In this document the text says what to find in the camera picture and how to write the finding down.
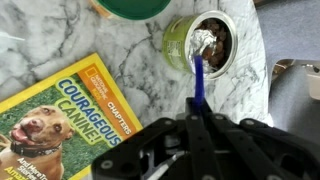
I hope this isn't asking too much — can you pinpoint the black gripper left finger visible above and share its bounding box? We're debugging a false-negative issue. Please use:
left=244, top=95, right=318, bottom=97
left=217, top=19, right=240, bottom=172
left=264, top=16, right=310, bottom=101
left=91, top=96, right=224, bottom=180

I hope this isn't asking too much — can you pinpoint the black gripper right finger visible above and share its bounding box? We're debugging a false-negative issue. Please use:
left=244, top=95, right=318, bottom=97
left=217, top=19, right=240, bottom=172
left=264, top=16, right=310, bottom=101
left=199, top=99, right=320, bottom=180

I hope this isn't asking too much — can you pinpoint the purple bowl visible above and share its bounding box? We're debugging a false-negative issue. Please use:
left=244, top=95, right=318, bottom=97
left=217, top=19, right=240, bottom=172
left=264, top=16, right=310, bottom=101
left=193, top=54, right=205, bottom=105

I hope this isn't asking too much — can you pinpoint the green bowl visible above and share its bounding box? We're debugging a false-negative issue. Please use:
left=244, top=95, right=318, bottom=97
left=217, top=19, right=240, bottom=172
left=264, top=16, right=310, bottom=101
left=95, top=0, right=173, bottom=21

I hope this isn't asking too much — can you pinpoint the green food can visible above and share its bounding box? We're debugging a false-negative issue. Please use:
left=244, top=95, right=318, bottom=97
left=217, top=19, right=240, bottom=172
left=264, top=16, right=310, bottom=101
left=161, top=9, right=239, bottom=81

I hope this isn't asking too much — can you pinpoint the gray upholstered chair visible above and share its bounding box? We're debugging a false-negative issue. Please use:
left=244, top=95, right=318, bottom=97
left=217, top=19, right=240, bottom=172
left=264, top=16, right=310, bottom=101
left=254, top=0, right=320, bottom=141

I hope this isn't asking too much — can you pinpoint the yellow card box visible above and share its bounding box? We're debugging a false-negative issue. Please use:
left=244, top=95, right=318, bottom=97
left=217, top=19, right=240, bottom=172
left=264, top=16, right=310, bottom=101
left=0, top=52, right=144, bottom=180

